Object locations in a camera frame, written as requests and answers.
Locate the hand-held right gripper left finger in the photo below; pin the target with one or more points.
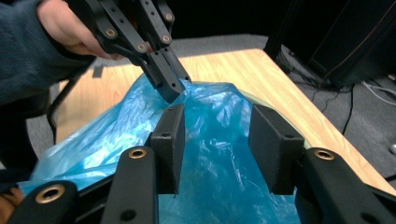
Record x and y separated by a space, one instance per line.
169 149

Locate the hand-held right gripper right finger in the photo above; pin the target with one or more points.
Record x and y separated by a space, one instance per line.
274 149

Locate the blue plastic bin bag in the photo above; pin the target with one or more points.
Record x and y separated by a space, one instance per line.
218 124

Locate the black metal stand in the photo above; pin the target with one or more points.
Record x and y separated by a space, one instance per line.
351 43

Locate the orange cloth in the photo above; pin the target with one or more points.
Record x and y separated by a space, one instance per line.
7 207

